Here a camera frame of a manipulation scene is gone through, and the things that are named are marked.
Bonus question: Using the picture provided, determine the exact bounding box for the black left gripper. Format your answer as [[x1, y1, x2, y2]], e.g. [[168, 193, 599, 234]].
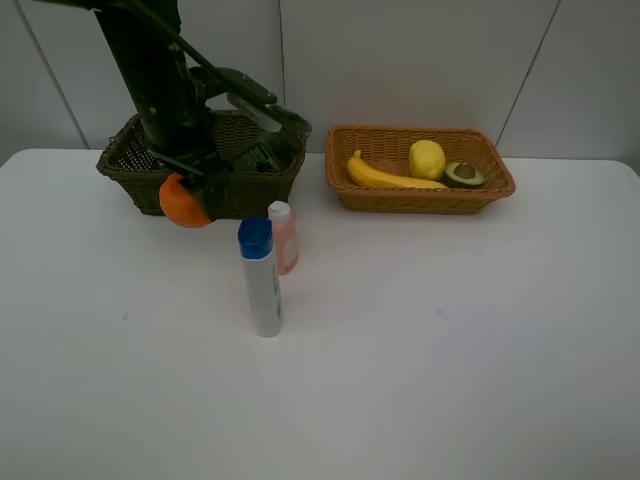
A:
[[139, 74, 230, 220]]

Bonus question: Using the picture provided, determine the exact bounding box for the orange mandarin fruit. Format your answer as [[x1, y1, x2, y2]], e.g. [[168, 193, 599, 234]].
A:
[[159, 173, 211, 228]]

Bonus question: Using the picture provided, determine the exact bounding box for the white tube blue cap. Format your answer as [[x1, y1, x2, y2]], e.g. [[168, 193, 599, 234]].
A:
[[237, 217, 283, 338]]

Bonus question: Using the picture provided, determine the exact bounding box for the dark green pump bottle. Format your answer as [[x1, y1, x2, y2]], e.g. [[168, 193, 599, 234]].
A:
[[230, 141, 296, 174]]

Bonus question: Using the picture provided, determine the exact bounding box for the pink bottle white cap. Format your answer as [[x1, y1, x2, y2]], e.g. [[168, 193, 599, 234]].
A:
[[268, 201, 299, 275]]

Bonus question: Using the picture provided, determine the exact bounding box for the yellow banana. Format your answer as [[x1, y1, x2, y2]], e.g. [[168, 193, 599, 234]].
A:
[[346, 150, 446, 189]]

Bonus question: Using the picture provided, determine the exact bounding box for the yellow lemon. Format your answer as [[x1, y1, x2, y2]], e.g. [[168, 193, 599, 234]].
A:
[[409, 140, 446, 181]]

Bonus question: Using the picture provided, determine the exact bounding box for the halved avocado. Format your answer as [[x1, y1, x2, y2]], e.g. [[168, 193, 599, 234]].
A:
[[440, 162, 486, 189]]

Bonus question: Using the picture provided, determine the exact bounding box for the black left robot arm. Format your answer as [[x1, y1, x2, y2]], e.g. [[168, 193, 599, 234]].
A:
[[71, 1, 231, 228]]

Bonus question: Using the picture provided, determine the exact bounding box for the orange wicker basket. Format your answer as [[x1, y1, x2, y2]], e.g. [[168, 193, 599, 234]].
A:
[[325, 125, 516, 215]]

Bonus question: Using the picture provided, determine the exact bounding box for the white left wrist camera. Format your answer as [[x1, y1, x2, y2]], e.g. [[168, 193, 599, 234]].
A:
[[192, 66, 286, 135]]

